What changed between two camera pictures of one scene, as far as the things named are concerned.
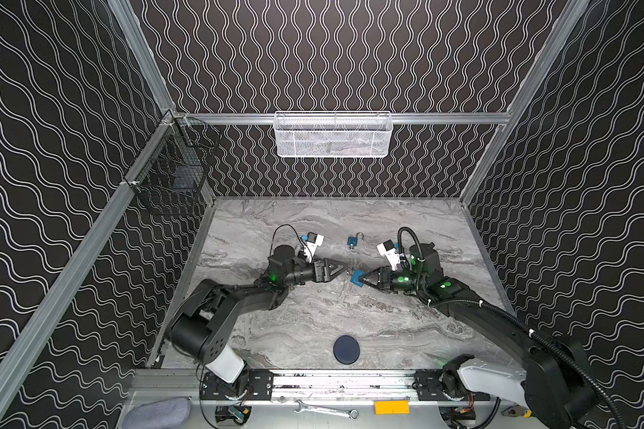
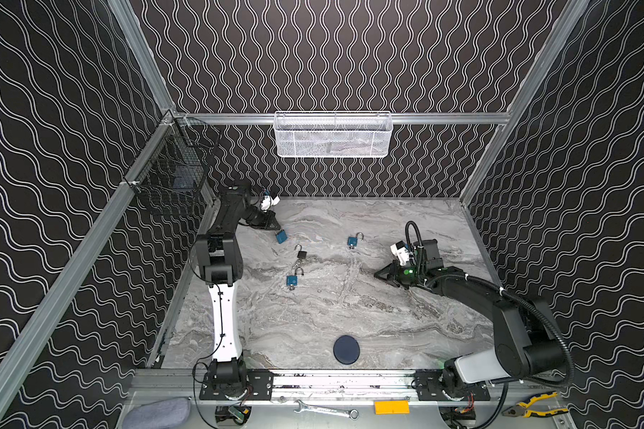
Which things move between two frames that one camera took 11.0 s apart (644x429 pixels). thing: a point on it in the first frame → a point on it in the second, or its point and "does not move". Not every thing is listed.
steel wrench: (351, 413) does not move
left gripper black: (317, 271) → (265, 219)
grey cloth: (162, 414) does not move
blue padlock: (353, 240) does not move
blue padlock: (355, 275) → (281, 236)
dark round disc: (346, 349) does not move
